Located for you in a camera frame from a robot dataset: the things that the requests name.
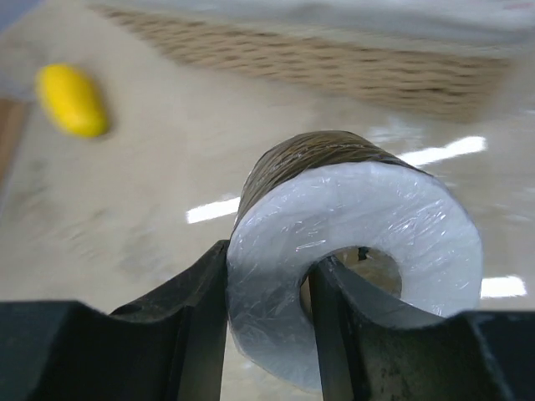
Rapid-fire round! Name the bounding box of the white paper towel roll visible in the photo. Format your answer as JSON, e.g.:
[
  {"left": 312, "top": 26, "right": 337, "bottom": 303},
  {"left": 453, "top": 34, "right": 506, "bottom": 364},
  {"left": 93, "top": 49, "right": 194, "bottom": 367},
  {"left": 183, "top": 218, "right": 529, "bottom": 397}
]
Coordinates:
[{"left": 227, "top": 131, "right": 483, "bottom": 393}]

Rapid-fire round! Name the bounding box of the yellow mango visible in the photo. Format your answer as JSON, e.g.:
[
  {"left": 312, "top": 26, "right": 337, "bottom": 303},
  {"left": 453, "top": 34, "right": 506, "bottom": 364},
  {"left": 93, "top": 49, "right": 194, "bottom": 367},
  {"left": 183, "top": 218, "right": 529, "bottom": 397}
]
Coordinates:
[{"left": 36, "top": 63, "right": 110, "bottom": 138}]

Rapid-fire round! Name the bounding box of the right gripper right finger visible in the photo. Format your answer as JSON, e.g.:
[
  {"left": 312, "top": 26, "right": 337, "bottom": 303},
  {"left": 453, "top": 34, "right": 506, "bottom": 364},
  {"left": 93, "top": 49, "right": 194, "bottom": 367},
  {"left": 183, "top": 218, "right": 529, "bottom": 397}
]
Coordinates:
[{"left": 308, "top": 256, "right": 534, "bottom": 400}]

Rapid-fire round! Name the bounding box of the white wire wooden shelf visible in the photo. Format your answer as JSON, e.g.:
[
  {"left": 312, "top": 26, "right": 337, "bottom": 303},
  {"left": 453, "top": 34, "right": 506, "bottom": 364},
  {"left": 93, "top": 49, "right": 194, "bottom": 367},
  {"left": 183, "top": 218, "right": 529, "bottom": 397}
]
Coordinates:
[{"left": 0, "top": 98, "right": 31, "bottom": 198}]

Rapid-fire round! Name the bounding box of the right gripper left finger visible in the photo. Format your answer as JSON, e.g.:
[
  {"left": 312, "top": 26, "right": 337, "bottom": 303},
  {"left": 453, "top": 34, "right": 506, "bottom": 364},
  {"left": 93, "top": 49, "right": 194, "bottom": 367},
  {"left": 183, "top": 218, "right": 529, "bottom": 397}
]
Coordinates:
[{"left": 1, "top": 241, "right": 228, "bottom": 400}]

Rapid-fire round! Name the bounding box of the woven fruit basket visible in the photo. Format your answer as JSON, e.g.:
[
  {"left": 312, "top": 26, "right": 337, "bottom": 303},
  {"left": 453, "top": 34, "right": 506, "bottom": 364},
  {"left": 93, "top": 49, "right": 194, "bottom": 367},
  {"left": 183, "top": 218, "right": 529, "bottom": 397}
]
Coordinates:
[{"left": 92, "top": 1, "right": 523, "bottom": 121}]

